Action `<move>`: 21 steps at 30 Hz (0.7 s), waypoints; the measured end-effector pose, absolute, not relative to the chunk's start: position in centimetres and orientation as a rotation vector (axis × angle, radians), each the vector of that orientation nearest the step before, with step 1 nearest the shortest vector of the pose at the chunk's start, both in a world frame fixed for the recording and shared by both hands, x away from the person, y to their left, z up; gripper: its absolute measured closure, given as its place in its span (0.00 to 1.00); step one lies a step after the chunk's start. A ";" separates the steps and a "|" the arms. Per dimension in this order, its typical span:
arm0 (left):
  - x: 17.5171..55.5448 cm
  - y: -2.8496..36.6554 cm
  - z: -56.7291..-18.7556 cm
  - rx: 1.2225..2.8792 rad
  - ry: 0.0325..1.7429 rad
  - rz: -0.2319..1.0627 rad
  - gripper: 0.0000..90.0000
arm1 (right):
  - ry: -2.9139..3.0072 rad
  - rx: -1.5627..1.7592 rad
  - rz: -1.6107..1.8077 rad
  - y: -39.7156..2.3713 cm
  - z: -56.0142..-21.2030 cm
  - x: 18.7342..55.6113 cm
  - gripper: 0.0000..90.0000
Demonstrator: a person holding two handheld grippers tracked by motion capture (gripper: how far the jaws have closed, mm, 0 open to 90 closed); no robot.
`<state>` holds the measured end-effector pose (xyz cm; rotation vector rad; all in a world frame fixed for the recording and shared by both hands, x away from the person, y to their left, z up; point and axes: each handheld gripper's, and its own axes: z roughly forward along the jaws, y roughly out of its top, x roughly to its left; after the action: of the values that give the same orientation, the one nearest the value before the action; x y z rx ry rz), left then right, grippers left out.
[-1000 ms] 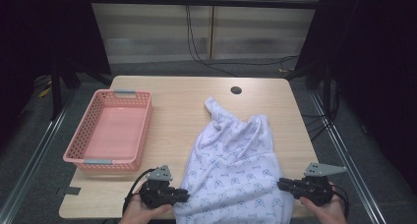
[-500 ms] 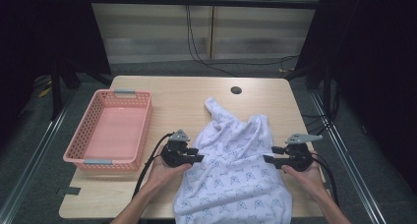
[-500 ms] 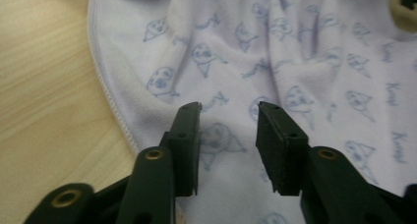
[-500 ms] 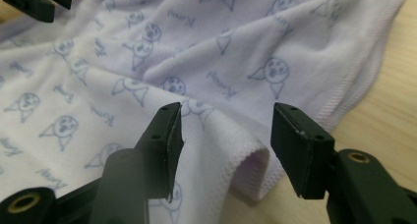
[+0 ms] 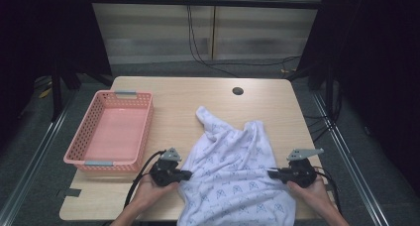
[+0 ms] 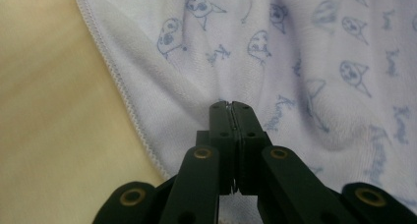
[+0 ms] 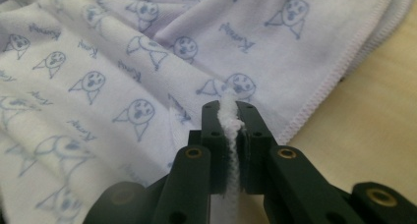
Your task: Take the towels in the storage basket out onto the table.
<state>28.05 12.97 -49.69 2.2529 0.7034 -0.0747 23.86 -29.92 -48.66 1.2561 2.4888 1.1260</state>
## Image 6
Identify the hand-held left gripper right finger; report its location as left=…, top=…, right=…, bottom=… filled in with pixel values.
left=231, top=100, right=273, bottom=196

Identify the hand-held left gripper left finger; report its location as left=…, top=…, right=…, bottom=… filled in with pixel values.
left=196, top=100, right=238, bottom=196

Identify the white printed cloth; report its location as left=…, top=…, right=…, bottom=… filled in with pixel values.
left=72, top=0, right=417, bottom=224

